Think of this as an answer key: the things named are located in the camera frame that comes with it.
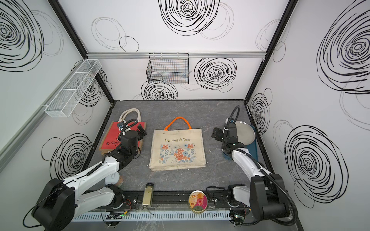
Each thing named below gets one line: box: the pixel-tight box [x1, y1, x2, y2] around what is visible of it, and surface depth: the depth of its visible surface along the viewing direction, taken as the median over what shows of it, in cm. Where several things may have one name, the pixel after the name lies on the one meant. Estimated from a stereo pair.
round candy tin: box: [188, 190, 208, 214], surface depth 72 cm
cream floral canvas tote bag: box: [148, 116, 207, 172], surface depth 93 cm
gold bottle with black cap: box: [142, 182, 155, 208], surface depth 74 cm
